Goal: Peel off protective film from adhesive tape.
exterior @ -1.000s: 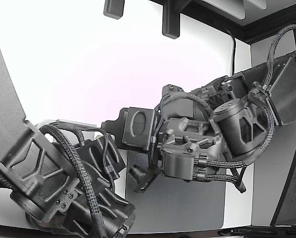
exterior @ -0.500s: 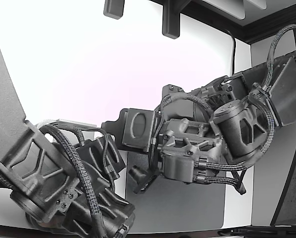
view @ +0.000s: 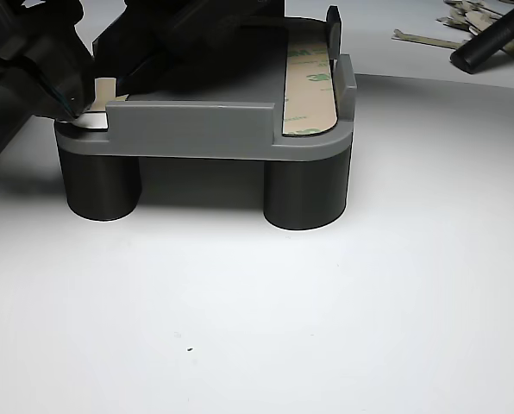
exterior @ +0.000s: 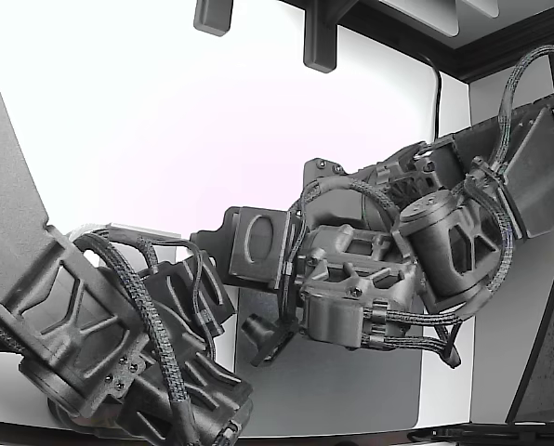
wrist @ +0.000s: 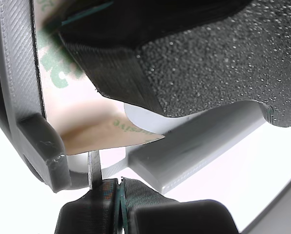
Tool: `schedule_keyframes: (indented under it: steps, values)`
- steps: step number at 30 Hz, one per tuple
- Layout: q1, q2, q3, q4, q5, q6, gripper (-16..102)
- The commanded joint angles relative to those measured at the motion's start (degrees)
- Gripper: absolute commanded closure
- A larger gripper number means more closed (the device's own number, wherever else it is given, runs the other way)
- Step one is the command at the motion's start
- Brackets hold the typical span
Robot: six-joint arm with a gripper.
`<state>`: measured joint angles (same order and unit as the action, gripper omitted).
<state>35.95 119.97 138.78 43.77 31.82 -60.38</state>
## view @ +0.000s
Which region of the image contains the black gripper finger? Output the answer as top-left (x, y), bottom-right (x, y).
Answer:
top-left (0, 77), bottom-right (75, 122)

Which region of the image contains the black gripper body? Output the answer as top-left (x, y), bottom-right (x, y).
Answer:
top-left (0, 0), bottom-right (127, 178)

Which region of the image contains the narrow black gripper finger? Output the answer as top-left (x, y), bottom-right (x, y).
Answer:
top-left (324, 3), bottom-right (343, 60)

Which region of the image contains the wide black textured gripper finger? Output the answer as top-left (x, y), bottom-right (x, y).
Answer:
top-left (91, 0), bottom-right (287, 103)

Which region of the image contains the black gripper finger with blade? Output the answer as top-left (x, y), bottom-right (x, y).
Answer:
top-left (22, 23), bottom-right (95, 116)

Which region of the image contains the small white adhesive piece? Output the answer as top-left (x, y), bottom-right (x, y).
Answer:
top-left (84, 76), bottom-right (129, 117)

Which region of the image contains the white adhesive tape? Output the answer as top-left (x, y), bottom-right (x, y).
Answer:
top-left (69, 110), bottom-right (111, 130)

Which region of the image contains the tan printed tape strip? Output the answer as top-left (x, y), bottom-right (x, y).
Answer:
top-left (281, 41), bottom-right (339, 137)

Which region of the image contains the grey fixture plate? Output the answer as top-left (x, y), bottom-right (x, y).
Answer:
top-left (54, 16), bottom-right (358, 160)

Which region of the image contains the black cylindrical fixture leg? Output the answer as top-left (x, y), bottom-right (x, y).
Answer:
top-left (58, 144), bottom-right (144, 223)
top-left (263, 146), bottom-right (349, 232)

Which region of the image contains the black cylindrical rod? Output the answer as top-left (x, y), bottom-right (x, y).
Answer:
top-left (449, 0), bottom-right (514, 75)

